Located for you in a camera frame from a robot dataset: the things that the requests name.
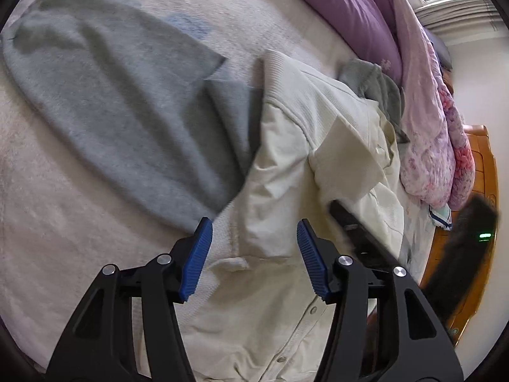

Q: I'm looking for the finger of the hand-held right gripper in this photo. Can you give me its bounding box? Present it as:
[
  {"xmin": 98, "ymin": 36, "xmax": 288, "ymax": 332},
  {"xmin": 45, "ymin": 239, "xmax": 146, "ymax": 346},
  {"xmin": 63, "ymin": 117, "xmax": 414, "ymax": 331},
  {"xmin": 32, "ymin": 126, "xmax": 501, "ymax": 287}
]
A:
[{"xmin": 329, "ymin": 201, "xmax": 398, "ymax": 271}]

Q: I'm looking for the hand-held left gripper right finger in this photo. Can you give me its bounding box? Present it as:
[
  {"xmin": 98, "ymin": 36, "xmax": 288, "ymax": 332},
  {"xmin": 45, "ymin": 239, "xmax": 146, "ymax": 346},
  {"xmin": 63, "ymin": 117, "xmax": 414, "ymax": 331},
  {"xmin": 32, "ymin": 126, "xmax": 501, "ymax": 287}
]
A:
[{"xmin": 296, "ymin": 218, "xmax": 465, "ymax": 382}]

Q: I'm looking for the blue-grey cushion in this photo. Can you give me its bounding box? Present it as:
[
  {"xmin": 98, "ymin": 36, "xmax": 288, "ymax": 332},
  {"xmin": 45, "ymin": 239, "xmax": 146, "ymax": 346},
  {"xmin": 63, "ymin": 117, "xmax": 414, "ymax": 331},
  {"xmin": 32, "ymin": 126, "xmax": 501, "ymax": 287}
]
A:
[{"xmin": 427, "ymin": 32, "xmax": 454, "ymax": 70}]

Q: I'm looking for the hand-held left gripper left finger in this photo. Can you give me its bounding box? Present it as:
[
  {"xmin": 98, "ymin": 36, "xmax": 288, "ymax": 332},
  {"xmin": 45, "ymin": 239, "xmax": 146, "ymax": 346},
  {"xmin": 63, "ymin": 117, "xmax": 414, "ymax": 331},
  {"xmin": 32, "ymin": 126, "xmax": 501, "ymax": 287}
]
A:
[{"xmin": 47, "ymin": 217, "xmax": 214, "ymax": 382}]

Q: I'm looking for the grey sweater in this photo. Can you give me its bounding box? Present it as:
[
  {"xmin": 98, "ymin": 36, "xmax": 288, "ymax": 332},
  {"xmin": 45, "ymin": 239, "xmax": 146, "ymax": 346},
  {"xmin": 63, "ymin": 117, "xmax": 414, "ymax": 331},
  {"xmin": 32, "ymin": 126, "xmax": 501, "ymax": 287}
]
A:
[{"xmin": 2, "ymin": 0, "xmax": 265, "ymax": 233}]

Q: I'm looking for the cream jacket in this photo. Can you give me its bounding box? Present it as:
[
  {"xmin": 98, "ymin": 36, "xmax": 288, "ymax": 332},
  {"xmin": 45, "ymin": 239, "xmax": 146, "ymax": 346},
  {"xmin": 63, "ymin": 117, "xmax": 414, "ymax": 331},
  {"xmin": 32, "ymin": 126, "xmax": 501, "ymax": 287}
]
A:
[{"xmin": 135, "ymin": 50, "xmax": 406, "ymax": 382}]

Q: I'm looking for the blue and white pillow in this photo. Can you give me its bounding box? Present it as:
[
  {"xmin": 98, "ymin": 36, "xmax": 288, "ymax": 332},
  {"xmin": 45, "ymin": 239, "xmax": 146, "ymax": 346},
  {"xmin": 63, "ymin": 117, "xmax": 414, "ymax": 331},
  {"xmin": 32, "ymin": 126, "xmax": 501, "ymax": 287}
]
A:
[{"xmin": 427, "ymin": 205, "xmax": 454, "ymax": 231}]

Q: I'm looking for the purple floral quilt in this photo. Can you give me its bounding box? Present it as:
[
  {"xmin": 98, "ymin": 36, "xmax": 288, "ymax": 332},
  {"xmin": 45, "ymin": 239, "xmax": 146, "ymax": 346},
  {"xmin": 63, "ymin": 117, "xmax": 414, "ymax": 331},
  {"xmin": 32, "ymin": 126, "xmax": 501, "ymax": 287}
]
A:
[{"xmin": 264, "ymin": 0, "xmax": 474, "ymax": 209}]

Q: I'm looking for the wooden bed headboard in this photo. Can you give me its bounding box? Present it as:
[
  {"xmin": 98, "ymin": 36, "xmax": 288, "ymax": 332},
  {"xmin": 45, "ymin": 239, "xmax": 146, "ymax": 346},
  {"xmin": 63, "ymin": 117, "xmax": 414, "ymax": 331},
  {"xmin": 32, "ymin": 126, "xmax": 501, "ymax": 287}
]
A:
[{"xmin": 419, "ymin": 124, "xmax": 499, "ymax": 347}]

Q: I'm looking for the grey zip hoodie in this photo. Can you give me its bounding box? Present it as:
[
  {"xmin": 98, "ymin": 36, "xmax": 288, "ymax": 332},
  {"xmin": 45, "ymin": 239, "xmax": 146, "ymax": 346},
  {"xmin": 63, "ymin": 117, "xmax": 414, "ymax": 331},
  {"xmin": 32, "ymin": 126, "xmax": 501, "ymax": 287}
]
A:
[{"xmin": 338, "ymin": 59, "xmax": 410, "ymax": 144}]

